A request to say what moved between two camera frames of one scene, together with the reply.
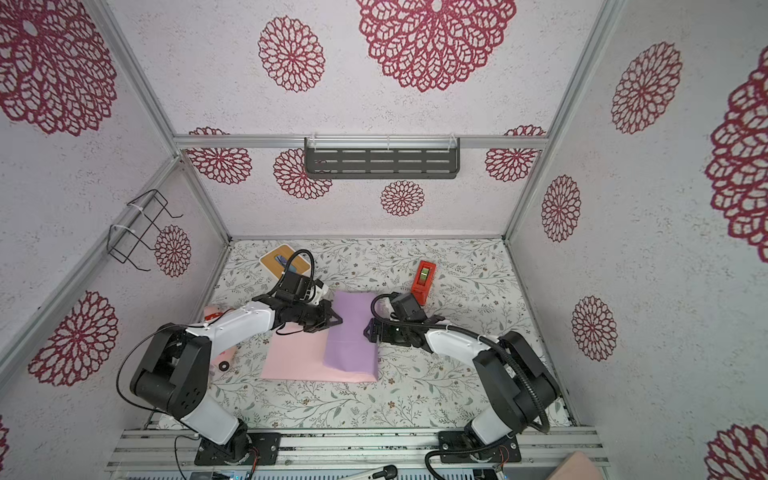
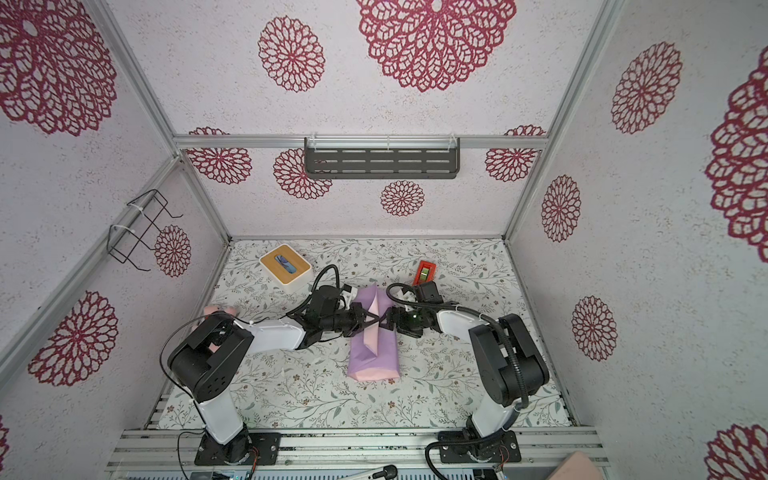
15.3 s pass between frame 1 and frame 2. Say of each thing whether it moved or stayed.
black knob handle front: stayed
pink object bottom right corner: stayed
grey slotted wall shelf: stayed
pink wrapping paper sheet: moved
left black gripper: moved
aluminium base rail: stayed
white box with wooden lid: stayed
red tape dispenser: stayed
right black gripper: moved
